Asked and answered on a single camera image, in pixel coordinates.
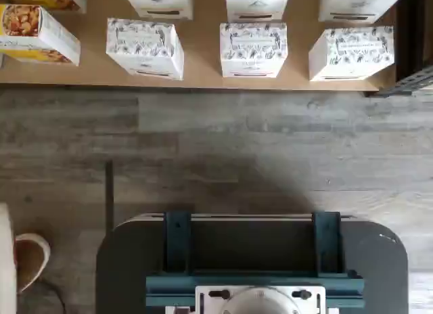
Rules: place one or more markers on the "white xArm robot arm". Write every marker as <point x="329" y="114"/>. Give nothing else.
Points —
<point x="260" y="302"/>

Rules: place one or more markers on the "black metal shelf rack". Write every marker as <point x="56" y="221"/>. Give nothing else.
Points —
<point x="416" y="40"/>

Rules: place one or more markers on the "white floral print carton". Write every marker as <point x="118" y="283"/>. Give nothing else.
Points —
<point x="258" y="4"/>
<point x="159" y="2"/>
<point x="362" y="4"/>
<point x="253" y="50"/>
<point x="145" y="50"/>
<point x="352" y="53"/>

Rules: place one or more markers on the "thin black pole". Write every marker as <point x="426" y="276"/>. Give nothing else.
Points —
<point x="109" y="192"/>

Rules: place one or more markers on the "white cartons group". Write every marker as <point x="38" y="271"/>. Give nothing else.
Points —
<point x="93" y="57"/>

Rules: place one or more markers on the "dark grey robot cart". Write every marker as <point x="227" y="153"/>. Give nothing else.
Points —
<point x="372" y="260"/>

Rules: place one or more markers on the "white fabric object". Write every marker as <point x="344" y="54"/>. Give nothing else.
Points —
<point x="6" y="260"/>

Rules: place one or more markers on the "teal metal mounting frame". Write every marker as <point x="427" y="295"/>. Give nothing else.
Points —
<point x="176" y="239"/>

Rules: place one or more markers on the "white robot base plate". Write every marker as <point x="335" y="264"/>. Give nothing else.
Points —
<point x="209" y="300"/>

